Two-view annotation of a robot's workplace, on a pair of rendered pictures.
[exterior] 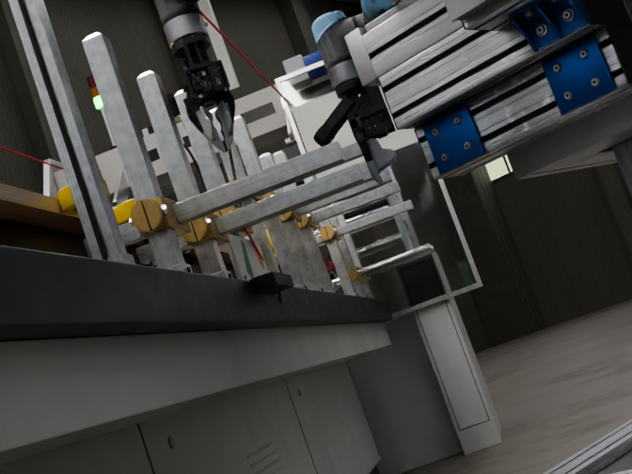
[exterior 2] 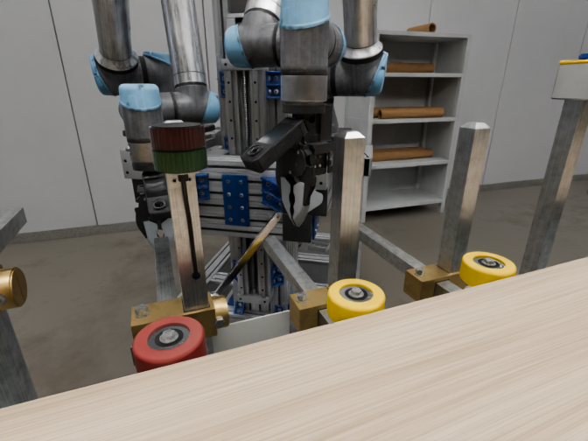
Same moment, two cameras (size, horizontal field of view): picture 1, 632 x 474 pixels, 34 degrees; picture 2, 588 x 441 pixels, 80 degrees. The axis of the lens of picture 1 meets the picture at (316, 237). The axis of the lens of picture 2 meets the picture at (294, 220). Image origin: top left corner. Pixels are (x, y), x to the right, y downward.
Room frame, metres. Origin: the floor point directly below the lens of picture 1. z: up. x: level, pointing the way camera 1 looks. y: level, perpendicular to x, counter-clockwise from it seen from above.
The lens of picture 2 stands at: (2.17, 0.62, 1.18)
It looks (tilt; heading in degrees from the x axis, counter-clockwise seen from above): 21 degrees down; 241
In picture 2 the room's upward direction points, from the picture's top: straight up
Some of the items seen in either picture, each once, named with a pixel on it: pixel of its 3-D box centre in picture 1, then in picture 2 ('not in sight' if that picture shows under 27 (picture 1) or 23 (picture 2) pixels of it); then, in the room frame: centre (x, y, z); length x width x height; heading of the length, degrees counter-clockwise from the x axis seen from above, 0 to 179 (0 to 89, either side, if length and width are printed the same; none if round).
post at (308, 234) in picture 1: (304, 226); not in sight; (3.07, 0.02, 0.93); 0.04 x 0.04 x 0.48; 82
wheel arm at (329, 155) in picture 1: (213, 202); (404, 263); (1.61, 0.13, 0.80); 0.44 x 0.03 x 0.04; 82
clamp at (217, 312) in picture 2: (229, 224); (182, 320); (2.10, 0.16, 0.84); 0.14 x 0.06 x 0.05; 172
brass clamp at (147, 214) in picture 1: (160, 219); (438, 280); (1.61, 0.22, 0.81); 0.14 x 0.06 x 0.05; 172
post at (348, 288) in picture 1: (330, 239); not in sight; (3.57, -0.05, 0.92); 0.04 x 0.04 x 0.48; 82
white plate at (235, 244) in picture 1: (251, 261); (218, 350); (2.05, 0.14, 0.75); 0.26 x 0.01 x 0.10; 172
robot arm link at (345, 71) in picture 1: (348, 77); (147, 151); (2.08, -0.17, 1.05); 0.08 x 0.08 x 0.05
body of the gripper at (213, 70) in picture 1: (200, 71); (306, 141); (1.85, 0.10, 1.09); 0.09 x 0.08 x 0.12; 12
